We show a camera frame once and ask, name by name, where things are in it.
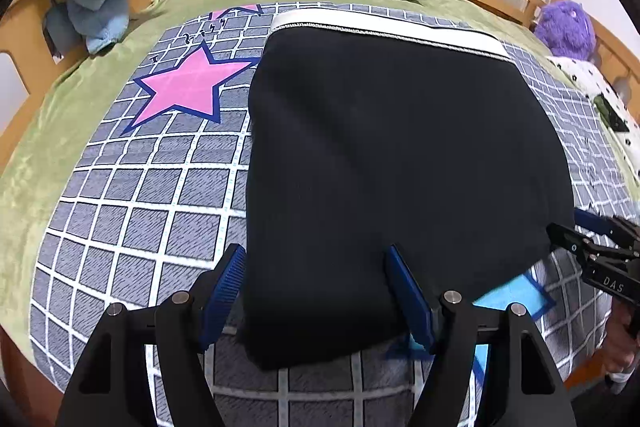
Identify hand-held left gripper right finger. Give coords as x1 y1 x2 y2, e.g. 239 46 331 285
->
384 244 578 427

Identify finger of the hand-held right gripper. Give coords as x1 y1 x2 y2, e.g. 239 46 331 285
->
546 222 601 264
572 207 640 244

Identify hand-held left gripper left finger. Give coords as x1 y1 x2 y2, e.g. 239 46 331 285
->
55 243 247 427

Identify black pants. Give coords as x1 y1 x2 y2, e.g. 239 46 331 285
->
237 27 577 371

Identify person's right hand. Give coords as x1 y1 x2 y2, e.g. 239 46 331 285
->
604 302 640 383

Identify dark green object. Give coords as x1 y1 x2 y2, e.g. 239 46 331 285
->
592 93 632 134

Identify grey checkered star blanket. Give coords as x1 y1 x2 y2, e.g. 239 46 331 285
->
29 0 640 427

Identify white floral pillow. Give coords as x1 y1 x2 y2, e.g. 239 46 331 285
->
547 56 640 188

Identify purple plush toy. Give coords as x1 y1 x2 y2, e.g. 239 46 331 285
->
534 0 597 60

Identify green bed sheet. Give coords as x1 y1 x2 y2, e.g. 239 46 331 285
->
0 0 640 373

